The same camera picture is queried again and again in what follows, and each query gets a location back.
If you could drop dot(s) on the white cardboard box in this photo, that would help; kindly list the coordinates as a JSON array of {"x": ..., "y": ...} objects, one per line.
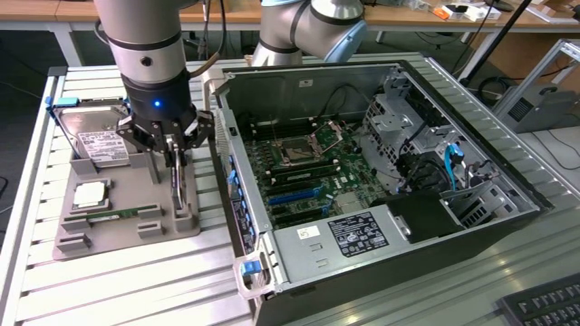
[{"x": 483, "y": 14}]

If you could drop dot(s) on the gray metal control box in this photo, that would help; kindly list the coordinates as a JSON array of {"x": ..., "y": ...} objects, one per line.
[{"x": 544, "y": 108}]

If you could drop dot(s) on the thin socket locking lever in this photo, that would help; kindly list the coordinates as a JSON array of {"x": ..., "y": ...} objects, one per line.
[{"x": 274, "y": 130}]

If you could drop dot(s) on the black plastic shroud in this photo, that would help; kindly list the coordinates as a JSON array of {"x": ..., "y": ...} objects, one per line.
[{"x": 422, "y": 217}]

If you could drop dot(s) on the black and white box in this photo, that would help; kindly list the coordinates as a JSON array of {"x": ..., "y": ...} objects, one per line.
[{"x": 455, "y": 8}]

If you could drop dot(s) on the metal socket cover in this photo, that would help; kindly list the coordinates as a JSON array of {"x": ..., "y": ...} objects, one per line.
[{"x": 332, "y": 125}]

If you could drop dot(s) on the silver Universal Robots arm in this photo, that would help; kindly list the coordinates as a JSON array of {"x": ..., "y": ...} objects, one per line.
[{"x": 144, "y": 40}]

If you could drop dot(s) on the gray power supply unit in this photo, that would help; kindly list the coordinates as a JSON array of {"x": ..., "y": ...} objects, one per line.
[{"x": 308, "y": 258}]

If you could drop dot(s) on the hard disk in blue carrier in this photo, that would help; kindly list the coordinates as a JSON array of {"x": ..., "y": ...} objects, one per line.
[{"x": 86, "y": 122}]

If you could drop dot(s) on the black monitor base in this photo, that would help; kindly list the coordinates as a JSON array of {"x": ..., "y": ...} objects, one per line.
[{"x": 499, "y": 4}]

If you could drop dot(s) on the green RAM stick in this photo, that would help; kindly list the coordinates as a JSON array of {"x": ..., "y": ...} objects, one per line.
[{"x": 114, "y": 215}]

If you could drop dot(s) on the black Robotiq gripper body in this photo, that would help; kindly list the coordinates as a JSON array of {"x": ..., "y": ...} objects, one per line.
[{"x": 159, "y": 102}]

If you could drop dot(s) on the clear plastic container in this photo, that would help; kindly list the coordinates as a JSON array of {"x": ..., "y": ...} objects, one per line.
[{"x": 416, "y": 4}]

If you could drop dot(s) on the green Dell motherboard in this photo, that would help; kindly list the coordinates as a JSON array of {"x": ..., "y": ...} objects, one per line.
[{"x": 355, "y": 168}]

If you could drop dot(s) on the gray plastic parts rack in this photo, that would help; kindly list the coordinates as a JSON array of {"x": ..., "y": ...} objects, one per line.
[{"x": 131, "y": 200}]

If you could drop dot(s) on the wooden desk with white frame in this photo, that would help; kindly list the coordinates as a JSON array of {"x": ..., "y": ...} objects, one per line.
[
  {"x": 27, "y": 10},
  {"x": 408, "y": 18}
]

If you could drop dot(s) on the black RAM slot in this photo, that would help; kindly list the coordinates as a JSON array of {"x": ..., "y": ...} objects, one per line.
[
  {"x": 280, "y": 122},
  {"x": 299, "y": 164},
  {"x": 303, "y": 170},
  {"x": 300, "y": 167},
  {"x": 282, "y": 125},
  {"x": 286, "y": 132},
  {"x": 284, "y": 128}
]

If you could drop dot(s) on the perforated metal disk bay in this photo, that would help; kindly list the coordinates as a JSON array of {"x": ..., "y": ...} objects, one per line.
[{"x": 390, "y": 122}]

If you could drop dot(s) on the silver chipset heatsink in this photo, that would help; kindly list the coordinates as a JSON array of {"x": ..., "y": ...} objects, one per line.
[{"x": 352, "y": 205}]

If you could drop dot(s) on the black keyboard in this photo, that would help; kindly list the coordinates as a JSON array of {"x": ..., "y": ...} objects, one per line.
[{"x": 544, "y": 305}]

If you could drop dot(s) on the silver CPU chip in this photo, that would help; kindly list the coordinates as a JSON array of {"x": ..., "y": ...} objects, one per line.
[{"x": 91, "y": 195}]

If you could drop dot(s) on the white paper stack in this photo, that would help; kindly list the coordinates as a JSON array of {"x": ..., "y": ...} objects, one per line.
[{"x": 552, "y": 17}]

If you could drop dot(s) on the orange and white box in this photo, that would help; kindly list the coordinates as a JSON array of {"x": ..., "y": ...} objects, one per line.
[{"x": 440, "y": 13}]

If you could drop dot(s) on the grey box on right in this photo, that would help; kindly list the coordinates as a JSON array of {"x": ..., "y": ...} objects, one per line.
[{"x": 546, "y": 68}]

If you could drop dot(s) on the graphics card with black shroud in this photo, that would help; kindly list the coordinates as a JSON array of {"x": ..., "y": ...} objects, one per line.
[{"x": 179, "y": 186}]

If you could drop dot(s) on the wooden block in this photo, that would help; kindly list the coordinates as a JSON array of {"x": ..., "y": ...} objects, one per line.
[{"x": 562, "y": 5}]

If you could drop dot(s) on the slotted metal disk bay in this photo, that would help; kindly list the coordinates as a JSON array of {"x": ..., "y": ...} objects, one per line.
[{"x": 476, "y": 207}]

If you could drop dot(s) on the black open PC case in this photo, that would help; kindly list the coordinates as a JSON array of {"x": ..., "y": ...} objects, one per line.
[{"x": 326, "y": 295}]

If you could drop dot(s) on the CPU socket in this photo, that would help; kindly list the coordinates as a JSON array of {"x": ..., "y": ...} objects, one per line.
[{"x": 296, "y": 151}]

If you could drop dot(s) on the black tripod pole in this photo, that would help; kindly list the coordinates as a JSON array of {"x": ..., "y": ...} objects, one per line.
[{"x": 499, "y": 37}]

